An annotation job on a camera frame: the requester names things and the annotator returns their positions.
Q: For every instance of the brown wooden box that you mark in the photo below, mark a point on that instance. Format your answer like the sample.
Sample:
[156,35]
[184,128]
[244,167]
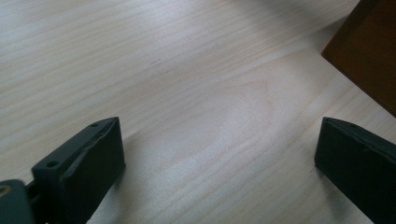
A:
[370,46]

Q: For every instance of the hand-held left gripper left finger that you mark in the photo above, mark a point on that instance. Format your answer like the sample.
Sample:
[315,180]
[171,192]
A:
[84,168]

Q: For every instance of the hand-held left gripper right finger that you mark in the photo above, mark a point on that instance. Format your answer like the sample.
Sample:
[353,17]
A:
[358,168]

